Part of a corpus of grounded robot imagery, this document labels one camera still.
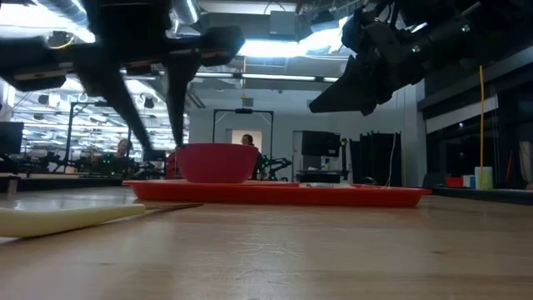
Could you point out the black ceiling dome device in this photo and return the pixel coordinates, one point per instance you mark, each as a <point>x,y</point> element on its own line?
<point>63,41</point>

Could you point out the person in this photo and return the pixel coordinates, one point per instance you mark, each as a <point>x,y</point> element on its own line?
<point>248,139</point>
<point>118,160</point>

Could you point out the red plastic tray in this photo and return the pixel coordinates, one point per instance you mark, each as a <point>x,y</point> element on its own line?
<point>270,196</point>

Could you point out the silver ventilation duct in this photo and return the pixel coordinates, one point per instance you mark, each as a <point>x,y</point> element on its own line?
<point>185,10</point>

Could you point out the black wall screen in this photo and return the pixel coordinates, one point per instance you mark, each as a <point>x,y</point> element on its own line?
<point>320,143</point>

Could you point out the white and green container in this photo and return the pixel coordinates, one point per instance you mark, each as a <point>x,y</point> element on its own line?
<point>484,178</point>

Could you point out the black gantry frame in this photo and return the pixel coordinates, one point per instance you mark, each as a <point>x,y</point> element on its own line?
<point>68,125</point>
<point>213,125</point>

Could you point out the long ceiling light bar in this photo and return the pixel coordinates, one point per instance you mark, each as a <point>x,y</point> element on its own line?
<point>275,77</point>

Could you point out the dark background table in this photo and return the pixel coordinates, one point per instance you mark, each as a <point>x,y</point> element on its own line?
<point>322,176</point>

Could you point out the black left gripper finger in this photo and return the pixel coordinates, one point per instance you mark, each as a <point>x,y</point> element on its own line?
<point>181,91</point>
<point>116,91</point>

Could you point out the small red box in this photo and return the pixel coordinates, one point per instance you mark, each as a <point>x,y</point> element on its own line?
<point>454,182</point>

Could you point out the red chair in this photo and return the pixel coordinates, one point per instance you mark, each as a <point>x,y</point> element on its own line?
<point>170,164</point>

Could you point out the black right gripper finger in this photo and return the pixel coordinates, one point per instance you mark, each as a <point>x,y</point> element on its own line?
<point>350,91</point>
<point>384,89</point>

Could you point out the black computer monitor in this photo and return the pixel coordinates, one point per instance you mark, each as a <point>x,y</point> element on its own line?
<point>10,137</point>

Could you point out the grey ceiling box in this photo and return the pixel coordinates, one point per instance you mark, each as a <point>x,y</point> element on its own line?
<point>283,23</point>

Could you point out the black background robot arm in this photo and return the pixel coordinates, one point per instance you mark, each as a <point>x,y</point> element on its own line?
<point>277,162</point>

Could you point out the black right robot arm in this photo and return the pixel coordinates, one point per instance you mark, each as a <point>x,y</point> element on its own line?
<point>458,25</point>

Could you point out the magenta plastic bowl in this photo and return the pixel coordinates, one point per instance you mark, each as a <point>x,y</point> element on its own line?
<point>216,162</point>

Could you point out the black curtain panels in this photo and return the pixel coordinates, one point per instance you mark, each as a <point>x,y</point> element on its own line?
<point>375,158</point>

